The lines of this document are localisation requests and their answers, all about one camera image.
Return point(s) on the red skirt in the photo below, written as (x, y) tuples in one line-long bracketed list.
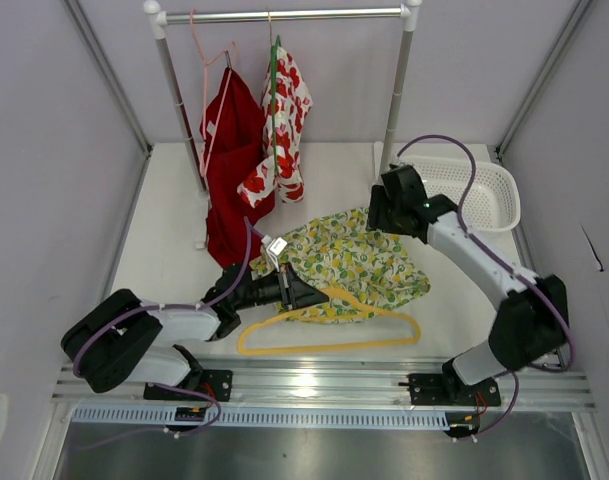
[(229, 165)]

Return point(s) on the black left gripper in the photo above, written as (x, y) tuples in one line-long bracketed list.
[(294, 292)]

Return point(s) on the white slotted cable duct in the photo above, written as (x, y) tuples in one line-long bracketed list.
[(395, 419)]

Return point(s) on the white red floral garment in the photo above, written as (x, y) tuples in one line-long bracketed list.
[(294, 103)]

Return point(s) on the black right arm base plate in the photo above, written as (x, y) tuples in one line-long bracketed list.
[(431, 389)]

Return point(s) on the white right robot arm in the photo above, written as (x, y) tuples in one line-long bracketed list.
[(531, 311)]

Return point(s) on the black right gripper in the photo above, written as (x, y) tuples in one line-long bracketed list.
[(379, 201)]

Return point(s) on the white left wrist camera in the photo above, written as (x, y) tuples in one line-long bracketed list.
[(273, 248)]

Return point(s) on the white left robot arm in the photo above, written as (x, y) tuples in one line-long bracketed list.
[(127, 339)]

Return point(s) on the white plastic basket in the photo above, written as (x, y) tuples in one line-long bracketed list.
[(492, 204)]

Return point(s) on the aluminium mounting rail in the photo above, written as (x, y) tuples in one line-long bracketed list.
[(345, 382)]

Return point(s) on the white metal clothes rack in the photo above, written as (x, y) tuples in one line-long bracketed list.
[(160, 19)]

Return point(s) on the lemon print skirt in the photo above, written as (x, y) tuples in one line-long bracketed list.
[(338, 251)]

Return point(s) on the green clothes hanger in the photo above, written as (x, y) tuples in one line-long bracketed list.
[(273, 62)]

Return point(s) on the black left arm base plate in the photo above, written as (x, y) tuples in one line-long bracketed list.
[(216, 384)]

